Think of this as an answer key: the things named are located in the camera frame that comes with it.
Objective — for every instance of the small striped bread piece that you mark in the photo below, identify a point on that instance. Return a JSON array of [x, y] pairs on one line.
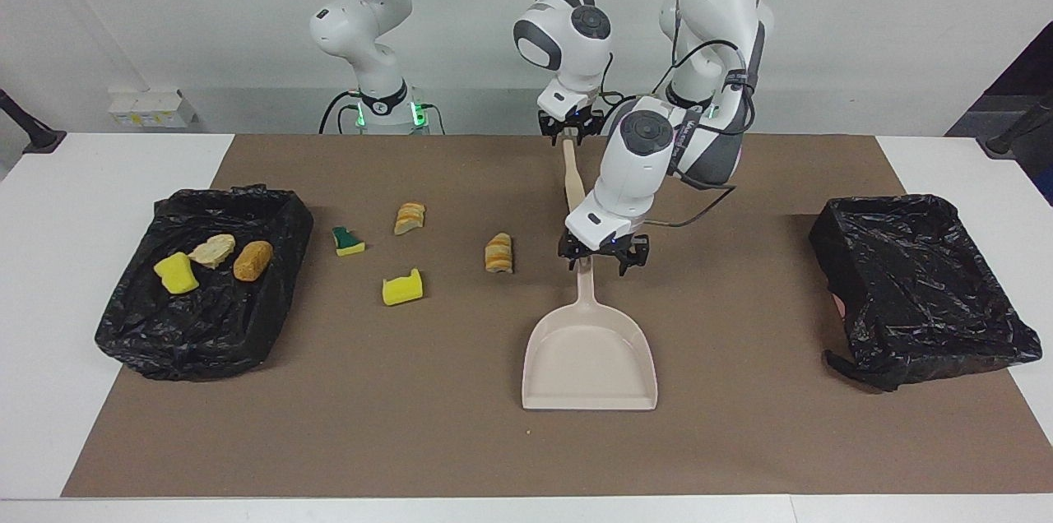
[[409, 219]]

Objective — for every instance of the brown table mat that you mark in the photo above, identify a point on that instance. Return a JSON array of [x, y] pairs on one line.
[[461, 457]]

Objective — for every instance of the striped croissant bread piece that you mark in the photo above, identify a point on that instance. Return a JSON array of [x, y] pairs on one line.
[[498, 253]]

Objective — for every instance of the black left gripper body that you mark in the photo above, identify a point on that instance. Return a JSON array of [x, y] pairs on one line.
[[605, 252]]

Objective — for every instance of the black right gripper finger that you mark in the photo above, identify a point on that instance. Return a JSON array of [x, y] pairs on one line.
[[551, 136], [586, 136]]

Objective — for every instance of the black camera stand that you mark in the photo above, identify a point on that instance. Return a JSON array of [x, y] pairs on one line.
[[37, 138], [1008, 141]]

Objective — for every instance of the yellow sponge green backing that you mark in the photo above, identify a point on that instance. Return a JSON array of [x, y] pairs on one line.
[[176, 273]]

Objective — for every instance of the brown bread roll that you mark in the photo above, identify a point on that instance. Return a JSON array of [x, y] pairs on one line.
[[252, 261]]

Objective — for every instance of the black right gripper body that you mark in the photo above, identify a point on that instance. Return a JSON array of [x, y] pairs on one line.
[[572, 123]]

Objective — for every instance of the dark background furniture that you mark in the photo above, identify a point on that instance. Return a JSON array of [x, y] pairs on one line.
[[1028, 71]]

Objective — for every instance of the small green yellow sponge piece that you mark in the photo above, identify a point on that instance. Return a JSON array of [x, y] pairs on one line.
[[348, 242]]

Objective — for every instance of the black bag lined bin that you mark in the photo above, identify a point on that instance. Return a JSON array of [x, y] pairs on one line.
[[206, 326]]

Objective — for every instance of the pale bread chunk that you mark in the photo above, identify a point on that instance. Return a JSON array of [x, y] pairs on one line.
[[212, 251]]

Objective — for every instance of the beige brush black bristles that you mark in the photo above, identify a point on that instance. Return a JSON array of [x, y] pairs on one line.
[[572, 178]]

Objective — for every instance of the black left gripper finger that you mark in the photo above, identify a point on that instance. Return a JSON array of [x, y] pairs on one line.
[[574, 261], [632, 262]]

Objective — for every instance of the white wall socket box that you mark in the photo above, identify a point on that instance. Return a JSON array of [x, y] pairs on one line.
[[152, 109]]

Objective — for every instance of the beige plastic dustpan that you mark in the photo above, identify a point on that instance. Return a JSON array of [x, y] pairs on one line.
[[589, 358]]

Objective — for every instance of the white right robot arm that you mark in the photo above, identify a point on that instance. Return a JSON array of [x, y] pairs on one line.
[[362, 21]]

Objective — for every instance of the black bag bin pink spot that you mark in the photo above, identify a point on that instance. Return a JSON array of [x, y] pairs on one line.
[[921, 293]]

